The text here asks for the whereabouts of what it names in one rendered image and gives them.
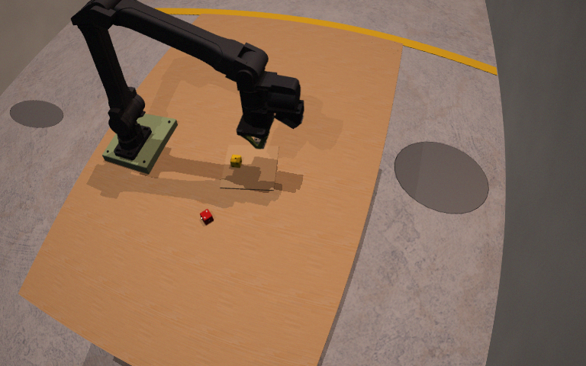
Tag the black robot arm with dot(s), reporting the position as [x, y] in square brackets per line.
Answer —
[126, 106]

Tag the yellow die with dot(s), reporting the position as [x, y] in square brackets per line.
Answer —
[236, 161]

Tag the white die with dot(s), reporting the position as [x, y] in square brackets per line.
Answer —
[257, 140]

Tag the red die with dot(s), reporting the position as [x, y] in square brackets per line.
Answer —
[206, 216]

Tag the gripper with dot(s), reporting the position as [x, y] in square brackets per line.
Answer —
[245, 127]

